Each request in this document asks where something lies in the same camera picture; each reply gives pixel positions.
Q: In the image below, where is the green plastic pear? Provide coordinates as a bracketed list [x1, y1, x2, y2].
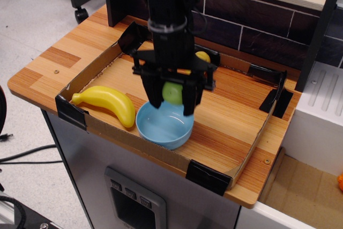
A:
[162, 82, 183, 105]

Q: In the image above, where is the yellow plastic banana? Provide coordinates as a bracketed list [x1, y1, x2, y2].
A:
[72, 86, 136, 128]

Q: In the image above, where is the grey control panel with buttons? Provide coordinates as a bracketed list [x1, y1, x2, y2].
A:
[105, 167, 167, 228]

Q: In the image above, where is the light blue bowl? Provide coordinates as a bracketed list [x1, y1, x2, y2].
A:
[136, 101, 195, 150]

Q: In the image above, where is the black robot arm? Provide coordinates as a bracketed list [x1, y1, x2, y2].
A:
[132, 0, 217, 116]

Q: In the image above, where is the cardboard fence with black tape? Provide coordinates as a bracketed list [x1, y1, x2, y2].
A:
[53, 23, 293, 205]

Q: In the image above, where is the yellow plastic potato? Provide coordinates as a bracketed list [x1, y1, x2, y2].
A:
[176, 51, 211, 76]

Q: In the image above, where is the orange toy object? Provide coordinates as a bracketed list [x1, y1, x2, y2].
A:
[337, 174, 343, 191]

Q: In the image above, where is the black vertical post right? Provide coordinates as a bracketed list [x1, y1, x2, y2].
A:
[295, 0, 337, 92]

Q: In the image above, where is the black floor cable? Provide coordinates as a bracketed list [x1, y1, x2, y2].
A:
[0, 144, 64, 165]

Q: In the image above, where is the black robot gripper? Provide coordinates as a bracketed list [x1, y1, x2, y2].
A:
[131, 19, 217, 116]

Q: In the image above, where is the white toy sink unit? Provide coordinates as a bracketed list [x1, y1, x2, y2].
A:
[282, 62, 342, 175]

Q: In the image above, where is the black power plug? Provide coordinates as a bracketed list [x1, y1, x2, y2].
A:
[0, 134, 13, 142]

